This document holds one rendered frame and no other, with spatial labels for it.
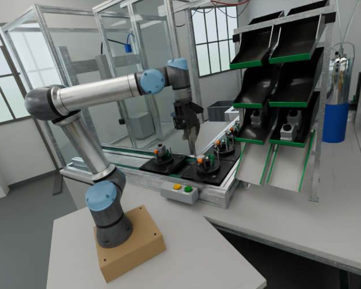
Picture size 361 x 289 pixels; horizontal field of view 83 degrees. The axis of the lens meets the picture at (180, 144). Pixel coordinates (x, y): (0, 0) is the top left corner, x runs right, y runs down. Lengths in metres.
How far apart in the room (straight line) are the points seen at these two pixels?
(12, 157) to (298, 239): 4.34
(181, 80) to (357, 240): 0.89
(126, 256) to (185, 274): 0.23
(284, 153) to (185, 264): 0.64
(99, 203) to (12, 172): 3.90
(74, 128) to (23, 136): 3.56
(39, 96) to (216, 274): 0.84
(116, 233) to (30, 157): 3.74
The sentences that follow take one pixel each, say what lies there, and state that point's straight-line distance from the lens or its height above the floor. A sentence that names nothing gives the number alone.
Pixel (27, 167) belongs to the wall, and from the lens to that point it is 4.62.
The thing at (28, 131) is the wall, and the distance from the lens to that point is 4.43.
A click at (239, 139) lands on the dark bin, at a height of 1.21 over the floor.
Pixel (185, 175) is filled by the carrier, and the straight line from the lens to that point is 1.19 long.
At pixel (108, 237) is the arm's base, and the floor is 0.99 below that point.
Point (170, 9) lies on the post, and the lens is 1.30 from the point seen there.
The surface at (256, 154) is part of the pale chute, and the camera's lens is 1.08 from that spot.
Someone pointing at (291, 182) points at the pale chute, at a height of 1.02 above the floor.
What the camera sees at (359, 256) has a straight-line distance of 1.01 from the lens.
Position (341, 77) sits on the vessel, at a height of 1.31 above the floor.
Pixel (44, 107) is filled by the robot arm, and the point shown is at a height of 1.52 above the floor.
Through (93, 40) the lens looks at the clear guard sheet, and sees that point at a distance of 2.35.
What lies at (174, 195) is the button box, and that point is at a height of 0.93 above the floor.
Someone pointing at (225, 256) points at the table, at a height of 0.86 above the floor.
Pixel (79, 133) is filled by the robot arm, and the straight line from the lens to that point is 0.92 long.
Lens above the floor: 1.58
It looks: 22 degrees down
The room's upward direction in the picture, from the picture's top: 11 degrees counter-clockwise
